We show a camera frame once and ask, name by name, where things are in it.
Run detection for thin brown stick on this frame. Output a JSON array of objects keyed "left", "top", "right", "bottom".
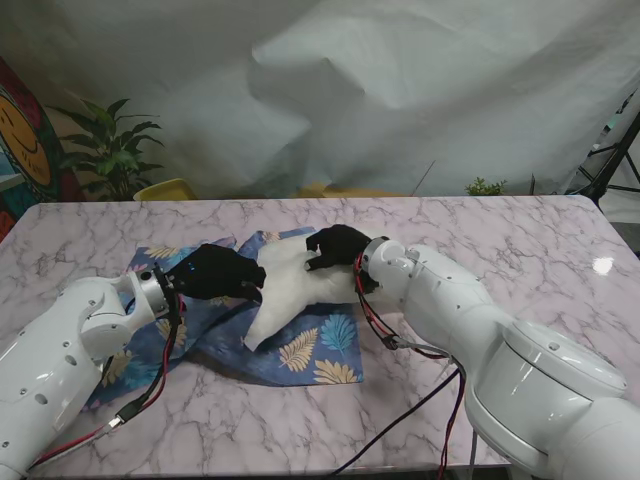
[{"left": 410, "top": 159, "right": 436, "bottom": 196}]

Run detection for red black left arm cable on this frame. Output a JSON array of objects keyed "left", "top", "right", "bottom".
[{"left": 27, "top": 294, "right": 189, "bottom": 471}]

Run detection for blue leaf print pillowcase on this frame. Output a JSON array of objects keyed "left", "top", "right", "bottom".
[{"left": 82, "top": 227, "right": 364, "bottom": 411}]

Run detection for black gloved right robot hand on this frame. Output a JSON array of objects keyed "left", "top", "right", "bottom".
[{"left": 304, "top": 224, "right": 374, "bottom": 274}]

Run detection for black tripod stand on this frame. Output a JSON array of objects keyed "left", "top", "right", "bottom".
[{"left": 574, "top": 89, "right": 640, "bottom": 206}]

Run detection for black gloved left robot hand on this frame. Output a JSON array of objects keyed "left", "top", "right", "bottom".
[{"left": 164, "top": 243, "right": 268, "bottom": 306}]

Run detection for small green plant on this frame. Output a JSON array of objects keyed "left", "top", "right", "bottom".
[{"left": 463, "top": 176, "right": 509, "bottom": 197}]

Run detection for white backdrop sheet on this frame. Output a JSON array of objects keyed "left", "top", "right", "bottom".
[{"left": 0, "top": 0, "right": 640, "bottom": 199}]

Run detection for red black arm cable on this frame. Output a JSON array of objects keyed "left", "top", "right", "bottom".
[
  {"left": 27, "top": 294, "right": 189, "bottom": 471},
  {"left": 329, "top": 254, "right": 469, "bottom": 480}
]

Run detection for white pillow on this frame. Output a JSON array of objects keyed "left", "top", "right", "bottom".
[{"left": 243, "top": 234, "right": 396, "bottom": 351}]

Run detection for colourful smiley painted board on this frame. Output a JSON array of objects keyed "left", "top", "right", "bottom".
[{"left": 0, "top": 54, "right": 84, "bottom": 241}]

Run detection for yellow plastic chair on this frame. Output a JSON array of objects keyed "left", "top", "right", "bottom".
[{"left": 132, "top": 178, "right": 197, "bottom": 202}]

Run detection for mustard yellow fabric item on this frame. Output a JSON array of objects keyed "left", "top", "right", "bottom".
[{"left": 294, "top": 182, "right": 401, "bottom": 197}]

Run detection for red black right arm cable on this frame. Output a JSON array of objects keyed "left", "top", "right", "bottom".
[{"left": 329, "top": 254, "right": 469, "bottom": 480}]

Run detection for large green potted plant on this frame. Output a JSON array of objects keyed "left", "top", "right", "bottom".
[{"left": 49, "top": 98, "right": 166, "bottom": 202}]

